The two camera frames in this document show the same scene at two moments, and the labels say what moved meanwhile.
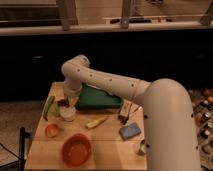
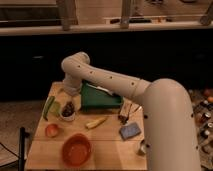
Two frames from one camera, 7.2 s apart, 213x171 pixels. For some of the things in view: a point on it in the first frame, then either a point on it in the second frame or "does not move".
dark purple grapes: [63, 103] to [68, 109]
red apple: [51, 130] does not move
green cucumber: [47, 106] does not move
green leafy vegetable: [56, 109] does not move
